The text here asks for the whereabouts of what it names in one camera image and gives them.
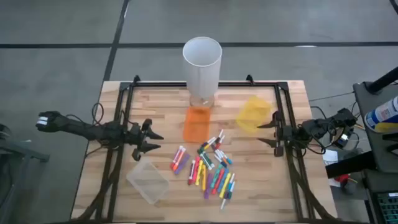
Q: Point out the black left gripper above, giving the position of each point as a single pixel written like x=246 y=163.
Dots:
x=135 y=137

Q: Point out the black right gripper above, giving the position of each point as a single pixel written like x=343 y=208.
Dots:
x=286 y=135

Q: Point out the yellow plastic bin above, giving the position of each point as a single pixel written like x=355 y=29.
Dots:
x=253 y=115

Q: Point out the pink white fat marker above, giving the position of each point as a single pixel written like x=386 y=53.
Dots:
x=176 y=156

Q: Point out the orange fat marker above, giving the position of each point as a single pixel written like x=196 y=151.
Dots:
x=179 y=159

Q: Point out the lavender highlighter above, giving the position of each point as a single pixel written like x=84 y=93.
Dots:
x=182 y=164

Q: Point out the orange plastic bin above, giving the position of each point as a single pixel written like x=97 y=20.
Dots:
x=196 y=127

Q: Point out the dark red fat marker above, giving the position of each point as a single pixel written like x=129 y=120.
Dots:
x=191 y=172

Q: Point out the red thin dry-erase marker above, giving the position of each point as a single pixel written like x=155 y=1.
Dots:
x=220 y=134

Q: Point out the pink highlighter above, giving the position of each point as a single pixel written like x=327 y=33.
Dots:
x=196 y=169

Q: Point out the green white fat marker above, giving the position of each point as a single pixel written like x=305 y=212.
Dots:
x=203 y=158
x=209 y=162

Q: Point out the black thin dry-erase marker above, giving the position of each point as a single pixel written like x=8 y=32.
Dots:
x=219 y=143

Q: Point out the yellow highlighter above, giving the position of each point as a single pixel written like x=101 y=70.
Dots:
x=225 y=185
x=199 y=172

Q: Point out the orange thin dry-erase marker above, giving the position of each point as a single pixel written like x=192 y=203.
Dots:
x=221 y=162

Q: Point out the white thin dry-erase marker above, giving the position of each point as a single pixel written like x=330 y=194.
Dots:
x=223 y=204
x=232 y=178

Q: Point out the yellow thin dry-erase marker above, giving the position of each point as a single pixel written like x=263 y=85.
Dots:
x=211 y=141

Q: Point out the orange-yellow highlighter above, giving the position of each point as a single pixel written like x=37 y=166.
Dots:
x=204 y=178

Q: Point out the blue highlighter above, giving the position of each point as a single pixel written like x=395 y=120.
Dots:
x=222 y=181

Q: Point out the teal highlighter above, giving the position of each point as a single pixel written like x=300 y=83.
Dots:
x=216 y=176

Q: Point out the red highlighter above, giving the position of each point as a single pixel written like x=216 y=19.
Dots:
x=218 y=181

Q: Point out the purple highlighter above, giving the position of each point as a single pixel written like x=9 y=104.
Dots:
x=207 y=186

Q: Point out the green thin dry-erase marker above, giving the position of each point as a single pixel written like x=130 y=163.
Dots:
x=229 y=195

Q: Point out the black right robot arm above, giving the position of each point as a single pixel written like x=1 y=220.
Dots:
x=311 y=127

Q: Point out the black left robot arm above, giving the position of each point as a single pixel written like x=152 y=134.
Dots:
x=77 y=127

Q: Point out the clear plastic bin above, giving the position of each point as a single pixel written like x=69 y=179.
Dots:
x=147 y=182

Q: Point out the white paper sheet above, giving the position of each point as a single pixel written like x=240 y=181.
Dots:
x=329 y=157

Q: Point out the small blue white device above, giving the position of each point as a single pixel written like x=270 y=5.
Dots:
x=343 y=139

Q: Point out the small red object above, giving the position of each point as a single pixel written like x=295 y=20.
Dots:
x=343 y=178

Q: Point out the black bar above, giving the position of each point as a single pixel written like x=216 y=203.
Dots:
x=351 y=165

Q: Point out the white cylindrical cup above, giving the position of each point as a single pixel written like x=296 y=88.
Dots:
x=202 y=71

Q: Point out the grey equipment cart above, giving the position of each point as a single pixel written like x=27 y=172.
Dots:
x=373 y=140

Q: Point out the blue white spray can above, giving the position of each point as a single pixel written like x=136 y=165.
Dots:
x=382 y=115

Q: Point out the black pole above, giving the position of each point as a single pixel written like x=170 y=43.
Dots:
x=382 y=81

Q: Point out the grey metal stand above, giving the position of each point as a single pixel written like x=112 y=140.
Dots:
x=28 y=152

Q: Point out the backlit keyboard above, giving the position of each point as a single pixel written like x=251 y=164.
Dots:
x=388 y=208

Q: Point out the black metal table frame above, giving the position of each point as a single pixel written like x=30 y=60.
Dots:
x=155 y=84

